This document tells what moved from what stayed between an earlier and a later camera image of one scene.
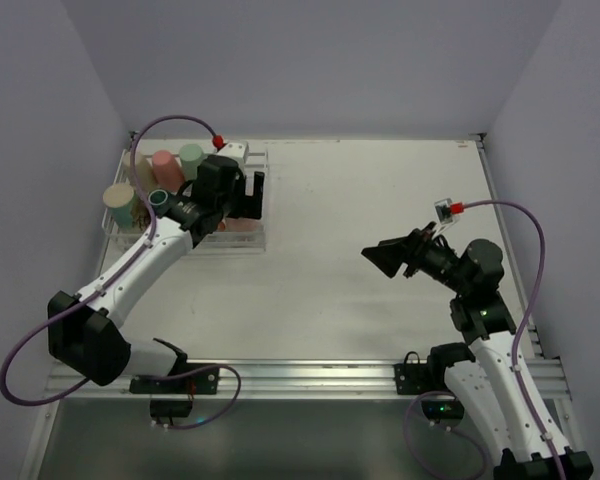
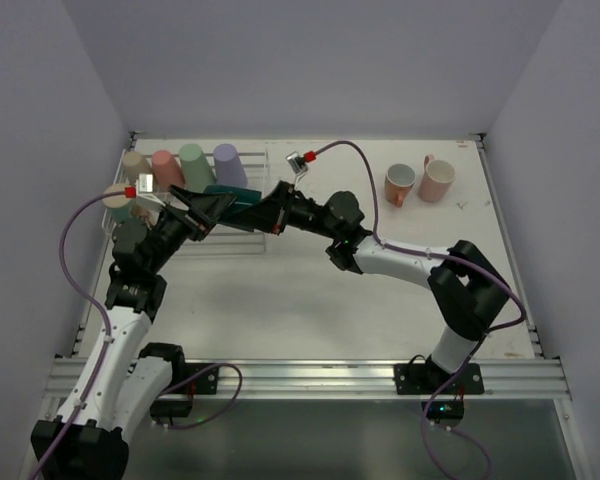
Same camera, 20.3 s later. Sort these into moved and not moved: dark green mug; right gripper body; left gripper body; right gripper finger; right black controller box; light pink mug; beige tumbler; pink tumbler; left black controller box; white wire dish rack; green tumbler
Moved: light pink mug; dark green mug; right gripper body; right gripper finger; left gripper body
Not moved: white wire dish rack; beige tumbler; pink tumbler; green tumbler; right black controller box; left black controller box
